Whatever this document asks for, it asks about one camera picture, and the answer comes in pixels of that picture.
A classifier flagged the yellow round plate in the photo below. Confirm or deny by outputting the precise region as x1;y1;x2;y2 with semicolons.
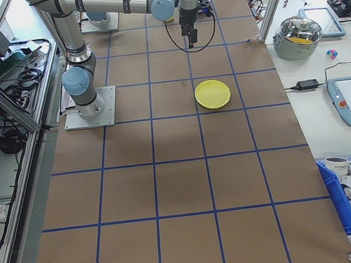
192;77;233;113

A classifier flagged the black usb hub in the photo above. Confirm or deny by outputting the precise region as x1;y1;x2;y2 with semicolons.
249;0;270;21

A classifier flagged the glass pot lid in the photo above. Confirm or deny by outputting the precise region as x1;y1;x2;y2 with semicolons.
278;12;324;48

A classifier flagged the steel cooking pot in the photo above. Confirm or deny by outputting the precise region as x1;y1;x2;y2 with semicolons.
270;12;326;63

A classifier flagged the yellow object inside pot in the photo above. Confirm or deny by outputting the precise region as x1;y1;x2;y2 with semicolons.
289;34;313;46

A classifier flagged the black power adapter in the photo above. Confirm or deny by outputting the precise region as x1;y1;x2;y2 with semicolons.
295;78;321;92

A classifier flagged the multicolour puzzle cube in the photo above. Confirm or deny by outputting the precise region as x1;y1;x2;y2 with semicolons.
325;47;340;61

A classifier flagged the white power strip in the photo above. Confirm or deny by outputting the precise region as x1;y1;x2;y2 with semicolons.
16;89;35;108

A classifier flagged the green board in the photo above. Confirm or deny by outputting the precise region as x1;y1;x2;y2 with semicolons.
0;46;46;75

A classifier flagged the grey electronics box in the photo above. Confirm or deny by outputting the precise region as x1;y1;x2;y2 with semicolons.
0;29;13;58

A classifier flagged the white printed mug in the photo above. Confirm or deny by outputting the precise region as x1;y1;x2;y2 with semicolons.
324;154;351;180

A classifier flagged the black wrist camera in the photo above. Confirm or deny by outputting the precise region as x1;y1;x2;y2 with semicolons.
196;0;215;18

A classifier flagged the white square base plate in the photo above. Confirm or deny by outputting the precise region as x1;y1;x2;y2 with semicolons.
60;85;121;132
79;11;121;34

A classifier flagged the aluminium profile post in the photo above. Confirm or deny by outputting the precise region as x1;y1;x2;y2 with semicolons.
254;0;299;46
28;0;71;70

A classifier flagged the black adapter cable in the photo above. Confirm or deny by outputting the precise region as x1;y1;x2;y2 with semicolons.
282;61;351;92

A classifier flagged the metal bar V-shaped frame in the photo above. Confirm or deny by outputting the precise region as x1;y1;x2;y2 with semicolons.
0;0;92;263

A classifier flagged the black cable coil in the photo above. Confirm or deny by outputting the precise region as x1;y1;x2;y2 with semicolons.
0;127;30;156

